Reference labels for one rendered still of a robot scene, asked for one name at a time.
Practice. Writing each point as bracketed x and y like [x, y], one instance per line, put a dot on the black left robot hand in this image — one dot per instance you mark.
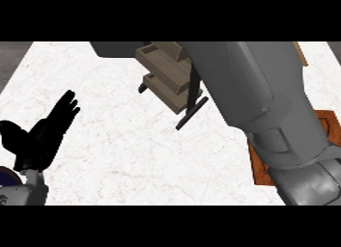
[42, 138]

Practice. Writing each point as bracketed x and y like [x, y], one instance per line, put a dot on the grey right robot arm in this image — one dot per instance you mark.
[259, 106]

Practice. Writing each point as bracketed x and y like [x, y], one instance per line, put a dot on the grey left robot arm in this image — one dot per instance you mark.
[15, 191]

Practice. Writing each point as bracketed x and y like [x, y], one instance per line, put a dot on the tiered wooden basket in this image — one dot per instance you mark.
[170, 78]

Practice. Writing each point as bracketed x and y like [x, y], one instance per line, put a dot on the light wooden board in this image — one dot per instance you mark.
[300, 54]

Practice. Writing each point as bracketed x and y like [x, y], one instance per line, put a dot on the brown wooden cutting board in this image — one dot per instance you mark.
[333, 128]

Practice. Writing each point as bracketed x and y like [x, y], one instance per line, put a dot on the dark grey appliance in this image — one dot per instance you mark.
[116, 49]

